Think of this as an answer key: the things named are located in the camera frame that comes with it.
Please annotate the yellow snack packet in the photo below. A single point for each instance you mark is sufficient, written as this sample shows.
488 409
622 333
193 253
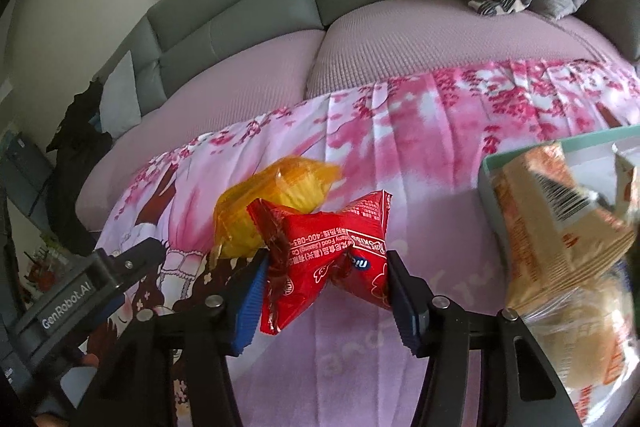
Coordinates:
280 192

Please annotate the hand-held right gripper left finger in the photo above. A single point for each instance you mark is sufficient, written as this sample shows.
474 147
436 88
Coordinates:
247 307

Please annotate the white cushion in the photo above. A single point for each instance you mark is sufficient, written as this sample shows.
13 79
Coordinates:
120 102

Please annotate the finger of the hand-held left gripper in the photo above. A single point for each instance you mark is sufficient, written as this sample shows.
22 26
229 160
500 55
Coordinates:
137 257

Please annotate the beige wafer packet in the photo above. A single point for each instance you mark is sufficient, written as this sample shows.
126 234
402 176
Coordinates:
550 237

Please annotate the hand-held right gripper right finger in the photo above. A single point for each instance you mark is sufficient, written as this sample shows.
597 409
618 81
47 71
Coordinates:
407 307

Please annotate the printed blanket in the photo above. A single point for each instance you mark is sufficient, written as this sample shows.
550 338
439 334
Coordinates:
425 132

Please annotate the black clothing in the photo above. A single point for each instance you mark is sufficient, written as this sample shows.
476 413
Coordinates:
75 142

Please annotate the dark storage rack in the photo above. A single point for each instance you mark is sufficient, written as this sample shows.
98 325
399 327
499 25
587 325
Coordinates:
22 167

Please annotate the teal cardboard box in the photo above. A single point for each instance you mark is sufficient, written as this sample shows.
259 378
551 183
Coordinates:
590 137

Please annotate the red flower print snack packet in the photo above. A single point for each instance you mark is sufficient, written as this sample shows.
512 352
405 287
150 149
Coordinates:
320 257

